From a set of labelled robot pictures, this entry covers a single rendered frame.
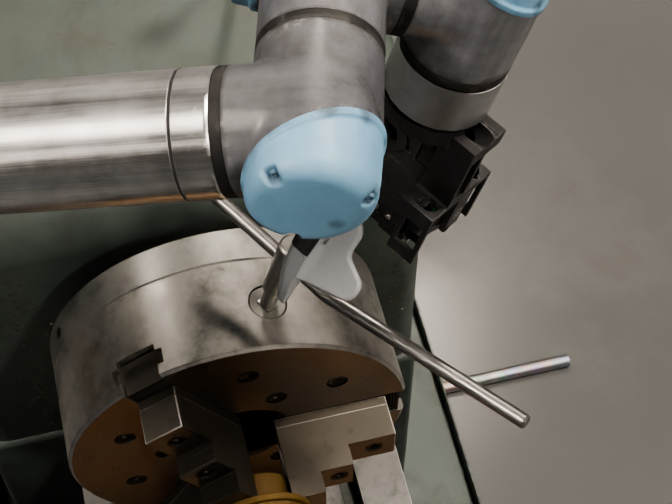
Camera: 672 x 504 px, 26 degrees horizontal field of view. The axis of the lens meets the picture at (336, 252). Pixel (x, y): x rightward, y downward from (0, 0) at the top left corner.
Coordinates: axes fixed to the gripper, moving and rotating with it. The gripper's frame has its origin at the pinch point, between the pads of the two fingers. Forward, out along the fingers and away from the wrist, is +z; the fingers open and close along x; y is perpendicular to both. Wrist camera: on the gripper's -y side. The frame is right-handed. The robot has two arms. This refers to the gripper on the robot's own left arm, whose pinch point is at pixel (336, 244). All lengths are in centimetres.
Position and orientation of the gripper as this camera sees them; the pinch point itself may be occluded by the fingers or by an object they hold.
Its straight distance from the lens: 113.1
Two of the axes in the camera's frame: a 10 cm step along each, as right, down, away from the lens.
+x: 6.3, -5.2, 5.8
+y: 7.3, 6.4, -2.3
